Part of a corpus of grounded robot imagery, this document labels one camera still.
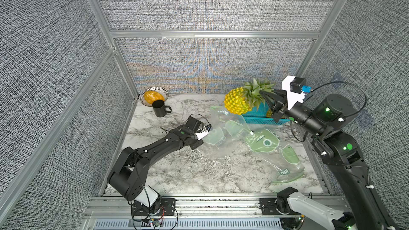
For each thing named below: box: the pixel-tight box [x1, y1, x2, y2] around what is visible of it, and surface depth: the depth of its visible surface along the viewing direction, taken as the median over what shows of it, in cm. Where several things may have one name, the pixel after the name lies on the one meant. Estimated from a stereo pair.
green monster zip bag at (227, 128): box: [203, 105, 254, 147], surface depth 81 cm
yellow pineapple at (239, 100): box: [224, 77, 275, 115], surface depth 58 cm
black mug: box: [152, 99, 173, 118], surface depth 106 cm
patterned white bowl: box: [140, 86, 169, 107], surface depth 116 cm
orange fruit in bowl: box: [143, 90, 166, 104], surface depth 112 cm
